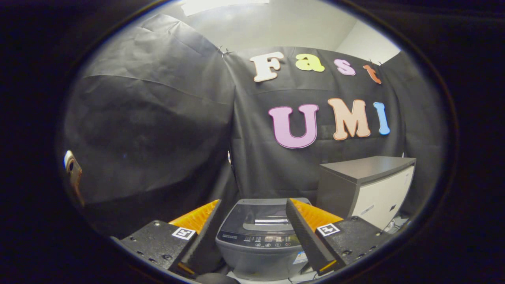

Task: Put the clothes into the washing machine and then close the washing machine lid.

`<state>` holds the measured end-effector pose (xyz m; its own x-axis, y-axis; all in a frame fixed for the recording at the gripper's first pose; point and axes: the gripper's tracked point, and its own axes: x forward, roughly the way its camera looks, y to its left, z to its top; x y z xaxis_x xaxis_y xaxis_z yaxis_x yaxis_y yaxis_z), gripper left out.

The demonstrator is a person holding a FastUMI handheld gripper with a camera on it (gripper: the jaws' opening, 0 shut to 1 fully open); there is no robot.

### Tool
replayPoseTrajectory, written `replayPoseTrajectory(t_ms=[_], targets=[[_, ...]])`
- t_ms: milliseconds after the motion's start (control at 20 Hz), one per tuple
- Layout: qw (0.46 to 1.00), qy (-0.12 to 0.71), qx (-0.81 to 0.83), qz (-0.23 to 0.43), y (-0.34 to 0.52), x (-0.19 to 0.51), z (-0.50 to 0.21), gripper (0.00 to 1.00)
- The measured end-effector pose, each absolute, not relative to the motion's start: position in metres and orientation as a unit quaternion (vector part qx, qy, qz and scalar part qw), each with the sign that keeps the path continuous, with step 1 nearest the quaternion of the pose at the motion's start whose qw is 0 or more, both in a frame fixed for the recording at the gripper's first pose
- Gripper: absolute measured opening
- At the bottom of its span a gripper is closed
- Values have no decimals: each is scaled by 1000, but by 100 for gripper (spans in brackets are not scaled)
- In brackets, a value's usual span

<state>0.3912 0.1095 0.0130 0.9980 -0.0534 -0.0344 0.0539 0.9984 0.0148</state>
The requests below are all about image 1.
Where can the grey washing machine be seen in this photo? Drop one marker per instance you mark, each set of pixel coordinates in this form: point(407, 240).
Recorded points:
point(256, 260)

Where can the white cabinet with grey top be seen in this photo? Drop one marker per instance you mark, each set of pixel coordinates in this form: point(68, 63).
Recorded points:
point(378, 197)

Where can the black backdrop cloth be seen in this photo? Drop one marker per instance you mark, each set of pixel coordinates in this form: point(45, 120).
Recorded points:
point(150, 118)

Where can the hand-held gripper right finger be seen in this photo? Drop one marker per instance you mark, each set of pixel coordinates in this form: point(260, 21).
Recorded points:
point(304, 236)

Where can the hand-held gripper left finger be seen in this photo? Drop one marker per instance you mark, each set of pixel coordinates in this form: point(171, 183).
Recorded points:
point(205, 240)

